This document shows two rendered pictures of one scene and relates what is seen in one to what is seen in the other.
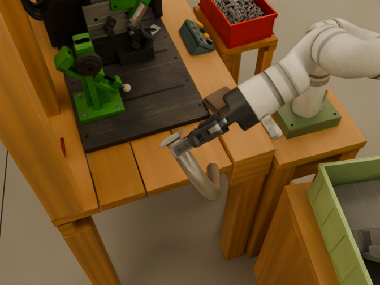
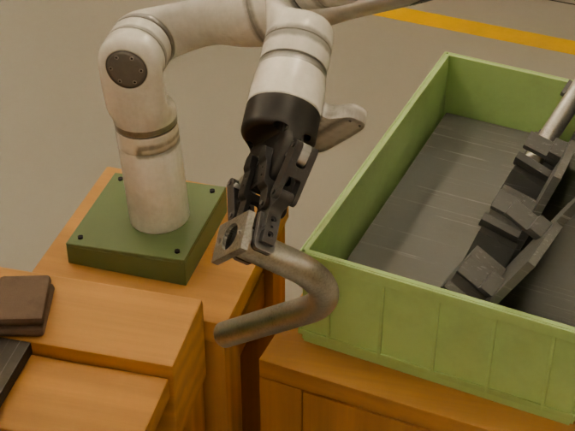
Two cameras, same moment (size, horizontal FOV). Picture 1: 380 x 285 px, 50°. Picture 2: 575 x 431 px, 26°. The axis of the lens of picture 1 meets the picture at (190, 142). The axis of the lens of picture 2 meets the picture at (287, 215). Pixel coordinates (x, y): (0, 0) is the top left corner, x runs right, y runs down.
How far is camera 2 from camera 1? 0.78 m
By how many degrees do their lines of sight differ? 41
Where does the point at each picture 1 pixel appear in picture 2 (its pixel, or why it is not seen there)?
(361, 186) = (359, 256)
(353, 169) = (337, 232)
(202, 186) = (327, 276)
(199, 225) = not seen: outside the picture
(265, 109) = (321, 95)
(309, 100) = (172, 187)
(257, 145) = (170, 318)
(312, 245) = (397, 390)
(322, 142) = not seen: hidden behind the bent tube
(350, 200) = not seen: hidden behind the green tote
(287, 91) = (323, 52)
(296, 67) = (309, 14)
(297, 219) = (335, 380)
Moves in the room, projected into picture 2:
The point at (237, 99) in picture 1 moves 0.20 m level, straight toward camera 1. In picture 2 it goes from (282, 103) to (447, 187)
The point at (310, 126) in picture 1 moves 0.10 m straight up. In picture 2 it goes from (202, 235) to (199, 181)
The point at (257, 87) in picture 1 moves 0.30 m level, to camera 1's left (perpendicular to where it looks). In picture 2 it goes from (291, 71) to (87, 228)
